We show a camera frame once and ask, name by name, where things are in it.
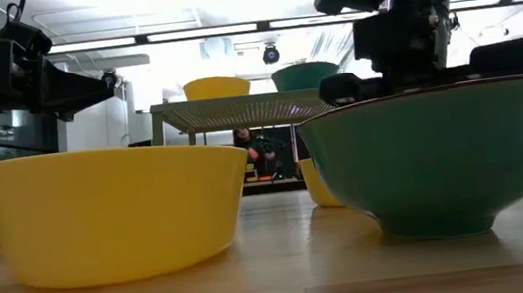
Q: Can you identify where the black ceiling camera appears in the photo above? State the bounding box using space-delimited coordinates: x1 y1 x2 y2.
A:
99 68 119 91
260 43 282 67

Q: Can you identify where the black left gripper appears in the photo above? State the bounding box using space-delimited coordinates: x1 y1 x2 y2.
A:
0 10 119 131

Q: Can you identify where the black aluminium table frame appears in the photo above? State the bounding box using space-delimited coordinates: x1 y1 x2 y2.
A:
240 148 523 211

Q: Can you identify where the person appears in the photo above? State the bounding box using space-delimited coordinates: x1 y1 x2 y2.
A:
231 123 292 186

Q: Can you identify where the green bowl with patterned inside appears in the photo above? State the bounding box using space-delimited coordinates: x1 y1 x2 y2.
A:
293 74 523 255
269 58 343 95

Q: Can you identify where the yellow plastic mini bowl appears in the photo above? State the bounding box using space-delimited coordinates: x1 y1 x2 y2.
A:
0 128 263 293
296 154 347 213
181 72 253 104

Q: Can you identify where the green perforated metal shelf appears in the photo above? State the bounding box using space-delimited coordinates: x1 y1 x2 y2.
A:
147 81 340 152

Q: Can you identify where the long ceiling light strip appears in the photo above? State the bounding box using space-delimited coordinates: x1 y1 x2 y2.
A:
47 0 523 63

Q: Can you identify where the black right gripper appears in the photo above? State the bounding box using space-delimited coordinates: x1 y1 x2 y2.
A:
308 0 523 109

